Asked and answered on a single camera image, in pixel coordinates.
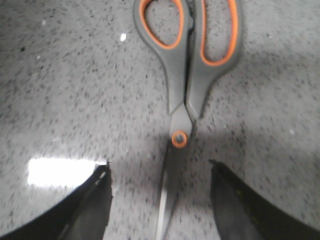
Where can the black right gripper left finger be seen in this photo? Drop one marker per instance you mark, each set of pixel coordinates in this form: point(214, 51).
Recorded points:
point(82, 215)

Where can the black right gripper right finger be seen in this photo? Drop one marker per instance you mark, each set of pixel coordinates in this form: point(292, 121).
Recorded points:
point(240, 213)

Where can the grey orange handled scissors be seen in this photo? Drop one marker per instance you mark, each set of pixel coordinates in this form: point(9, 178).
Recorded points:
point(189, 76)

